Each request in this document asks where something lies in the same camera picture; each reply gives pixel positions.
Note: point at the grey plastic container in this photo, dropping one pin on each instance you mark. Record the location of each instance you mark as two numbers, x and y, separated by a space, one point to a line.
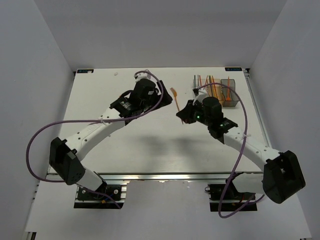
234 99

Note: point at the right blue table label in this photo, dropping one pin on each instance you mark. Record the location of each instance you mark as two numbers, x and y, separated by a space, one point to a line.
233 69

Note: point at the clear plastic container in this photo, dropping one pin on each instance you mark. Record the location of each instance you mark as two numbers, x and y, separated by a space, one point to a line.
198 86

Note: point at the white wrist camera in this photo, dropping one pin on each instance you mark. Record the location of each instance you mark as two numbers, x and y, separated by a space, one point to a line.
144 74
199 95

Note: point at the red plastic knife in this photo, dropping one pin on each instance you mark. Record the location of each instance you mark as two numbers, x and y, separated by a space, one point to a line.
215 88

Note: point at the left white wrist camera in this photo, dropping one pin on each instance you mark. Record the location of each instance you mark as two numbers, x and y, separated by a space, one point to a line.
144 74

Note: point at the orange plastic container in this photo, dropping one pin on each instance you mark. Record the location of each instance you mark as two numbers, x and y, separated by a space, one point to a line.
209 90

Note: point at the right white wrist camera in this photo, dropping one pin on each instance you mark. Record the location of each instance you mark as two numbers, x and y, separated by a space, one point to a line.
199 95

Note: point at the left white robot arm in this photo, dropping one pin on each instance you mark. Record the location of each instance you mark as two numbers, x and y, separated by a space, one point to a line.
66 155

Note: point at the orange plastic fork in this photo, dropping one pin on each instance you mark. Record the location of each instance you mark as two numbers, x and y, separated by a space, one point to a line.
228 98

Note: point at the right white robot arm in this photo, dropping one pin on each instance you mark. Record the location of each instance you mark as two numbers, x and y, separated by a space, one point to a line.
281 175

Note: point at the orange plastic knife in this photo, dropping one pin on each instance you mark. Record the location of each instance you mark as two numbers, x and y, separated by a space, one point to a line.
214 93

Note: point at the blue table label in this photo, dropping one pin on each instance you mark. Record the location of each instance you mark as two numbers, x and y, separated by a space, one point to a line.
233 69
85 71

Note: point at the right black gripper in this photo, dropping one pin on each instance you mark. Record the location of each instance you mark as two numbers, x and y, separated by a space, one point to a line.
185 114

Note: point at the left blue table label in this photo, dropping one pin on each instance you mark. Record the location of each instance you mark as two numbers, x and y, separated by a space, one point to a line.
85 71

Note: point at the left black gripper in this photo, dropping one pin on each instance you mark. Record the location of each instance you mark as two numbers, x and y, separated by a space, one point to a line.
166 99

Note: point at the orange plastic spoon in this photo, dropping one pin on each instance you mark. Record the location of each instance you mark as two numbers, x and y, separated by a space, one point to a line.
174 92

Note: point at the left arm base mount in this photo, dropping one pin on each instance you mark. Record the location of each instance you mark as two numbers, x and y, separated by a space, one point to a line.
87 200

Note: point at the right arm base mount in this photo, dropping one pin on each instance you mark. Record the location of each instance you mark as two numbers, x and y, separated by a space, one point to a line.
231 201

